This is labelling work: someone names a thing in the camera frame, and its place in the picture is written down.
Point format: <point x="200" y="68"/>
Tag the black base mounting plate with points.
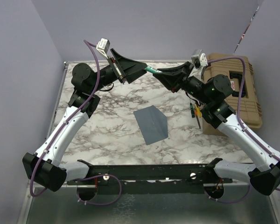
<point x="150" y="179"/>

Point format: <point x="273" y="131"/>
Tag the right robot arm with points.
<point x="264" y="173"/>

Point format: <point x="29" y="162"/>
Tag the tan plastic tool case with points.
<point x="250" y="109"/>

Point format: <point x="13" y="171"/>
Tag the green handled screwdriver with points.
<point x="192" y="109"/>

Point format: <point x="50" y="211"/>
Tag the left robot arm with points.
<point x="43" y="167"/>

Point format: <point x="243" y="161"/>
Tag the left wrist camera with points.
<point x="103" y="46"/>

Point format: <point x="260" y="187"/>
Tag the grey-blue envelope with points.
<point x="153" y="124"/>

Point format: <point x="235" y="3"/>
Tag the green white glue stick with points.
<point x="152" y="70"/>

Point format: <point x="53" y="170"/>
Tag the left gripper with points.
<point x="128" y="66"/>

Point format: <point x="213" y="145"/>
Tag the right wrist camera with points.
<point x="199" y="59"/>

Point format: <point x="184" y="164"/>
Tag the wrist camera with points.
<point x="199" y="59"/>
<point x="103" y="46"/>

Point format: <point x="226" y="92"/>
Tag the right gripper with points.
<point x="175" y="80"/>

